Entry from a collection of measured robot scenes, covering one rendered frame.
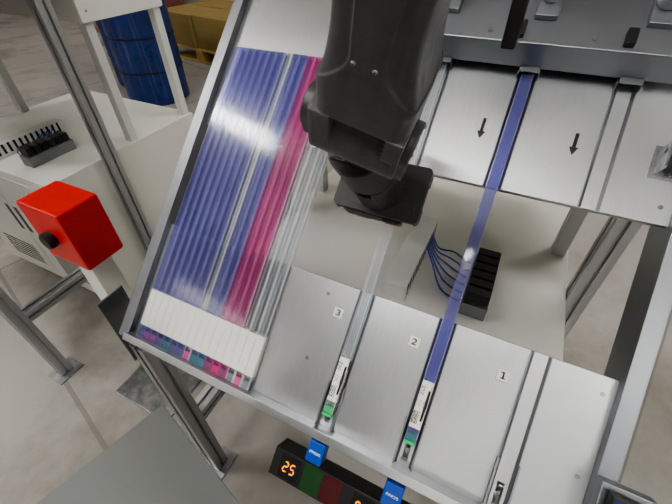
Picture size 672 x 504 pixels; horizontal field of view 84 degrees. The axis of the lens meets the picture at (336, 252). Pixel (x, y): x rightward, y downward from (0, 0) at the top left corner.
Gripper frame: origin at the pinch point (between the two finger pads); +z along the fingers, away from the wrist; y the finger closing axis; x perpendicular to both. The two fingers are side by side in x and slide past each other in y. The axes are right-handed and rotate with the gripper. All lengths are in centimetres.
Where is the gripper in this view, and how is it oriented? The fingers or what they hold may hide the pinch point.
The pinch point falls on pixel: (394, 209)
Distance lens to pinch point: 51.7
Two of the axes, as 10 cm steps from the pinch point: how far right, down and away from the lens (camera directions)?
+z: 3.1, 1.7, 9.4
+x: -3.2, 9.4, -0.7
